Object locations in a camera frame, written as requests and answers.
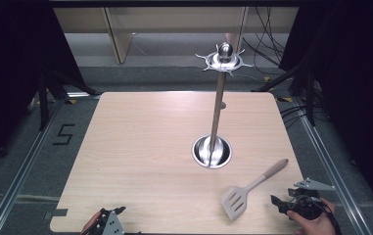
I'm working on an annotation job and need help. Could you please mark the light wooden cabinet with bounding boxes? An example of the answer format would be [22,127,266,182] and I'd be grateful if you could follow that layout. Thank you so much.
[52,6,300,66]

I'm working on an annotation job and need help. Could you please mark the black floor cables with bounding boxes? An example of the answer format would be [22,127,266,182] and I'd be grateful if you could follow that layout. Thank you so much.
[279,103,330,128]

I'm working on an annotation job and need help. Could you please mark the person's right hand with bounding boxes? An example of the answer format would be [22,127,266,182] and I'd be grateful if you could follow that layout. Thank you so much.
[286,198,338,235]

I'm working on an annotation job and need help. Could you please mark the person's left hand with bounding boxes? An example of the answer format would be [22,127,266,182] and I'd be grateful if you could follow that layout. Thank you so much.
[80,211,103,235]

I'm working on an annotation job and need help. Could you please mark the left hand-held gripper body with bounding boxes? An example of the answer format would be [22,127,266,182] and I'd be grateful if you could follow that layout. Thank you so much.
[90,209,125,235]

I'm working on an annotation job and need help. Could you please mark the steel utensil rack stand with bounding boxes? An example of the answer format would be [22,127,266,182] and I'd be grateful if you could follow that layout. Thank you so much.
[192,42,256,170]

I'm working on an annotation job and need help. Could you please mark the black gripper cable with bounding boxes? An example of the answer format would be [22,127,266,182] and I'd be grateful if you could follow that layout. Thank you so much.
[290,194,343,235]

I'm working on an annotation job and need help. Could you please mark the dark curtain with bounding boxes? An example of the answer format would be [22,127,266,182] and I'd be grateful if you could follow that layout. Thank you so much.
[277,0,373,226]
[0,0,89,179]

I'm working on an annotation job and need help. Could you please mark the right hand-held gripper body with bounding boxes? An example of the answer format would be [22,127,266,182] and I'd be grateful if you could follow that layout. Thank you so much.
[286,177,337,220]

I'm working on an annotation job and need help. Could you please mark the grey slotted spatula wooden handle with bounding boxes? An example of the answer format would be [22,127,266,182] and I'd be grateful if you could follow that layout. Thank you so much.
[220,158,290,221]

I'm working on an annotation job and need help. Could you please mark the black metal stand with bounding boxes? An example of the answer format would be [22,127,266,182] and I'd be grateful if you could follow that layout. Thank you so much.
[252,57,319,127]
[36,68,101,132]

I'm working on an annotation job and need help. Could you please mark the black tape strip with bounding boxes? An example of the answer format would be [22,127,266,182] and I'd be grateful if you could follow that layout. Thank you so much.
[44,208,69,221]

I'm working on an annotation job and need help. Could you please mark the aluminium floor rail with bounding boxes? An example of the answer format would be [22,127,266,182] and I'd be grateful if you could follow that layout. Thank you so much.
[0,92,103,235]
[292,97,369,235]

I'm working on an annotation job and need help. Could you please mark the hanging black cables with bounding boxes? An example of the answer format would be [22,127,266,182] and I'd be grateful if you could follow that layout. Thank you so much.
[241,6,288,68]

